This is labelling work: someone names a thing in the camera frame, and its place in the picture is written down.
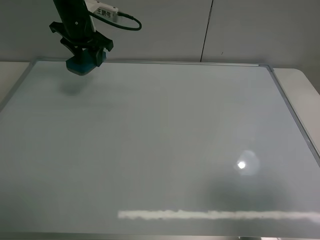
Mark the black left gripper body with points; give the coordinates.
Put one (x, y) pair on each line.
(82, 37)

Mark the white whiteboard with aluminium frame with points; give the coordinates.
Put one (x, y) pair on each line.
(155, 150)

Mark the teal whiteboard eraser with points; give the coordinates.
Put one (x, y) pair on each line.
(88, 65)

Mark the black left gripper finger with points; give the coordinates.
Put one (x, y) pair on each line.
(77, 58)
(98, 56)

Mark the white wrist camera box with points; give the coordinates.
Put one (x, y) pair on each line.
(105, 11)

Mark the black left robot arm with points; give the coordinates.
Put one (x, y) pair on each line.
(74, 12)

